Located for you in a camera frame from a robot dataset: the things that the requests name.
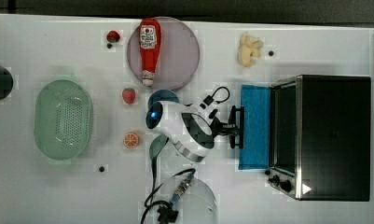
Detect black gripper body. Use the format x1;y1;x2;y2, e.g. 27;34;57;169
209;108;238;136

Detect blue oven door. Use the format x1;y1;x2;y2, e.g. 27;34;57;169
238;85;270;170

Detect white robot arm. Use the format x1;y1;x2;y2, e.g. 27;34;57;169
145;94;244;162

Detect silver black toaster oven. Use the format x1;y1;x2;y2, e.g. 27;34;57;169
268;75;371;202

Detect green mug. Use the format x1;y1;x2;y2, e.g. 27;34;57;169
149;134;169;160

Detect blue cup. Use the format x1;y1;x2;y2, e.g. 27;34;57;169
147;90;179;108

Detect grey round plate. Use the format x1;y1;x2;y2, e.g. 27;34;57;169
126;16;201;91

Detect yellow plush banana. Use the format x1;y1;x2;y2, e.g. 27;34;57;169
238;32;263;67

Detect toy orange slice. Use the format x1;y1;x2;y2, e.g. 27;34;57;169
123;132;139;148

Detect toy strawberry centre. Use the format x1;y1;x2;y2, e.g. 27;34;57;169
122;88;136;105

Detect toy strawberry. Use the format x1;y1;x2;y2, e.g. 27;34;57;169
122;88;136;105
106;30;120;43

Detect red plush ketchup bottle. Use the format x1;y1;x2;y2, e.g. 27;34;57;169
139;18;161;86

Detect toy strawberry top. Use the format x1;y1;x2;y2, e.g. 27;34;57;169
106;30;120;43

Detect green oval colander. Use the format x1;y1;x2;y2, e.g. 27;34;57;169
34;79;93;161

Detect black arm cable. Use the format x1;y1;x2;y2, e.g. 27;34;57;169
140;155;198;224

